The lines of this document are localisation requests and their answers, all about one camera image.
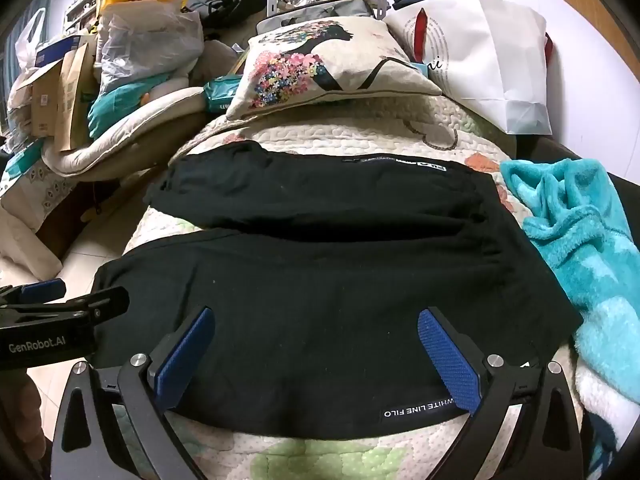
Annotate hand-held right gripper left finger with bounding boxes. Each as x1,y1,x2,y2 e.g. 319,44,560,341
50,306,216,480

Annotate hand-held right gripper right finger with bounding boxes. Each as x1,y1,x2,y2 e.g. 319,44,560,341
417,307,586,480

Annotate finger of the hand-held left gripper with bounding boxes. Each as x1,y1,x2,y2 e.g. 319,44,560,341
0,279,67,307
0,287,130,328

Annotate black pants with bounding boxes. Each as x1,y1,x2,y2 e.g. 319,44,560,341
92,141,584,442

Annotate person's left hand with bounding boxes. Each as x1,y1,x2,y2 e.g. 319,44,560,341
0,372,43,461

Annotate diamond-pattern white pillow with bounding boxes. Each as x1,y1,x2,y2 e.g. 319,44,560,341
0,152,87,271

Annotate beige padded mat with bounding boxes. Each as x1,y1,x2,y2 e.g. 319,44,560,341
42,85,207,179

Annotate teal fleece blanket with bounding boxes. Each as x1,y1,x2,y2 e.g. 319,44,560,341
500,158,640,480

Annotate cardboard box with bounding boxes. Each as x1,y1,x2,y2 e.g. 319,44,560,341
30,42,97,154

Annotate teal cloth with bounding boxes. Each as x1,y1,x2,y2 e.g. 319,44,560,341
87,72,192,139

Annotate teal wipes packet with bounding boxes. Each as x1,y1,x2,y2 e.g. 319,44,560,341
202,76,247,114

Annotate white plastic bag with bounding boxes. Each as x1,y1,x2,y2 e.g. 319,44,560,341
15,10,49,69

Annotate quilted heart-print bed cover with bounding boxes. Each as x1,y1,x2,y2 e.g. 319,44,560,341
120,92,593,480

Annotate clear plastic bag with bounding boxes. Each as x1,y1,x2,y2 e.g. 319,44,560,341
95,0,204,97

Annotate floral print cushion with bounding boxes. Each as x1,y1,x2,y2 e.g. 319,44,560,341
226,16,444,122

